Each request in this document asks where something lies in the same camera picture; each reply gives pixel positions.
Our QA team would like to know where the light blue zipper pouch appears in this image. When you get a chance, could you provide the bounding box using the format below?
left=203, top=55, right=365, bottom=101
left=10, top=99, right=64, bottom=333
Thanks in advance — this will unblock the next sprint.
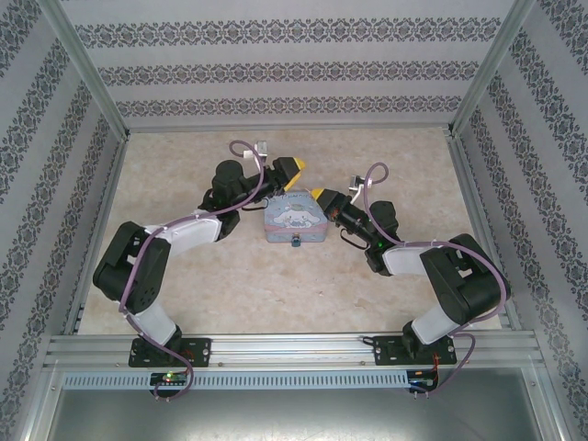
left=261, top=188, right=330, bottom=245

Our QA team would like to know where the aluminium side frame rail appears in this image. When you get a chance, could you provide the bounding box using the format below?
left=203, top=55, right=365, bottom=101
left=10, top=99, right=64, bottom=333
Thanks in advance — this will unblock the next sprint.
left=62, top=135, right=132, bottom=339
left=446, top=132, right=525, bottom=333

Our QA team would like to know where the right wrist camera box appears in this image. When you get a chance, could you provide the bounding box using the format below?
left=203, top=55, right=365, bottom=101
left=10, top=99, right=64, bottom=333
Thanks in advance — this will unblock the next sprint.
left=347, top=174, right=372, bottom=204

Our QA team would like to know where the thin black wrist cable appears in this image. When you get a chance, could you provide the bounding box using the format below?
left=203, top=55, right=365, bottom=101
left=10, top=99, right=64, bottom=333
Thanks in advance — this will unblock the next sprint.
left=338, top=226, right=369, bottom=252
left=238, top=197, right=273, bottom=213

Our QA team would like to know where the small controller board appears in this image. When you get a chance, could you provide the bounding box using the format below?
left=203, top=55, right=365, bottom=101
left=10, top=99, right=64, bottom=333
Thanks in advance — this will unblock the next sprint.
left=149, top=370, right=190, bottom=387
left=408, top=368, right=441, bottom=386

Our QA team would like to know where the white slotted cable duct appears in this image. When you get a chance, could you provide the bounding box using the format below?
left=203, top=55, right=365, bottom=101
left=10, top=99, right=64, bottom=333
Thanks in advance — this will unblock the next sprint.
left=62, top=369, right=413, bottom=391

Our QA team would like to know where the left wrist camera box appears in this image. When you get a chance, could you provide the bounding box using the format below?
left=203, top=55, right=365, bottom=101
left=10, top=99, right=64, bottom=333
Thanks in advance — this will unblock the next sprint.
left=242, top=139, right=271, bottom=160

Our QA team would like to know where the short aluminium frame rail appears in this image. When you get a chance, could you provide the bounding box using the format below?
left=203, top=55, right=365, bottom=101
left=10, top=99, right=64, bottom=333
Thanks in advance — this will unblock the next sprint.
left=122, top=119, right=457, bottom=135

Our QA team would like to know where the aluminium frame post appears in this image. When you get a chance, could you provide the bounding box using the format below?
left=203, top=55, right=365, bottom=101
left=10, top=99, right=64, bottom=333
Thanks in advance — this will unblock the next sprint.
left=37, top=0, right=130, bottom=140
left=446, top=0, right=537, bottom=138

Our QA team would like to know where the grey metal panel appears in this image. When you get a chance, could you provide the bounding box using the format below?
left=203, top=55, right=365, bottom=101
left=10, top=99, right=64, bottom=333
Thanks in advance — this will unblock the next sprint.
left=27, top=367, right=569, bottom=441

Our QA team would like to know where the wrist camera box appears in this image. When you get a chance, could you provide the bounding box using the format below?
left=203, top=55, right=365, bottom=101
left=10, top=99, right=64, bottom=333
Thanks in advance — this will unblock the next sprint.
left=347, top=174, right=372, bottom=204
left=242, top=139, right=271, bottom=160

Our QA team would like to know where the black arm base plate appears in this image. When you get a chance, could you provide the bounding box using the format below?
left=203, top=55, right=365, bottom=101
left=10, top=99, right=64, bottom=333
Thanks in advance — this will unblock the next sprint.
left=371, top=334, right=458, bottom=368
left=128, top=336, right=214, bottom=369

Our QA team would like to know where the aluminium mounting rail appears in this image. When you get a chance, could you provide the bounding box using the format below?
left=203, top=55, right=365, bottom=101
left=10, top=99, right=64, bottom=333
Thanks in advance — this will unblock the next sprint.
left=43, top=329, right=539, bottom=369

